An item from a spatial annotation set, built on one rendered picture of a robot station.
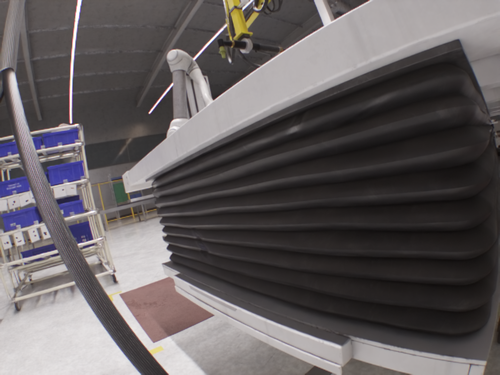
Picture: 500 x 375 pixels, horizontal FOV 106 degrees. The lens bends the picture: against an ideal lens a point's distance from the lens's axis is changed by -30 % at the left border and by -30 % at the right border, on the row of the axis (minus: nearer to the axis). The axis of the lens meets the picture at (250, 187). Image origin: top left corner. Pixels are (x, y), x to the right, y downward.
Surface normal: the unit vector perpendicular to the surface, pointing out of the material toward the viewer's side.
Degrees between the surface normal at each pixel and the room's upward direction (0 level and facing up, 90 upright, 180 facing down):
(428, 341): 0
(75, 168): 95
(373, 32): 90
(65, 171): 95
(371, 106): 135
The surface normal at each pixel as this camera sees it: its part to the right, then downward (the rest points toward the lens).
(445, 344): -0.22, -0.97
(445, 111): -0.50, 0.57
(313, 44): -0.78, 0.20
